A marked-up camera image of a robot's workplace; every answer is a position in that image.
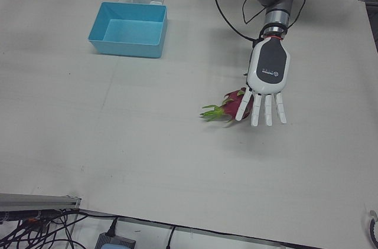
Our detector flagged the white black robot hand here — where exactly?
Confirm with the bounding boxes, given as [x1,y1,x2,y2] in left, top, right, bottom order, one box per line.
[234,36,292,128]

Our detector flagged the pink dragon fruit green scales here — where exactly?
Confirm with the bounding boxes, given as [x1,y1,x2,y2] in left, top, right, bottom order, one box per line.
[200,87,255,127]

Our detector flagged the light blue plastic bin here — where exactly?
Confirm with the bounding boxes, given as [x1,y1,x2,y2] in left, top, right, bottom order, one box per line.
[87,1,169,59]

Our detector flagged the grey power adapter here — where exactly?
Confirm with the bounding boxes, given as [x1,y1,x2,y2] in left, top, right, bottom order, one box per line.
[94,232,137,249]

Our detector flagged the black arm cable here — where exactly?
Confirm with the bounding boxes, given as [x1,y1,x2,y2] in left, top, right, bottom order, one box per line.
[213,0,307,44]

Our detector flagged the long black cable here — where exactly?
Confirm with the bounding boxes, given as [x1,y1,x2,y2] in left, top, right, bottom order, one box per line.
[78,208,320,249]

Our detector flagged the black cable with plug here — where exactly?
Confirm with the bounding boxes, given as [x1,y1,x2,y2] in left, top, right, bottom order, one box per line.
[107,216,119,237]

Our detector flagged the aluminium profile post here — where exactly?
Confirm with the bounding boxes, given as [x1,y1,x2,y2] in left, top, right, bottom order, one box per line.
[0,192,83,212]

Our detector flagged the tangled black cable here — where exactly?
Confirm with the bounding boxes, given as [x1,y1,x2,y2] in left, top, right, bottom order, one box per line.
[0,209,91,249]

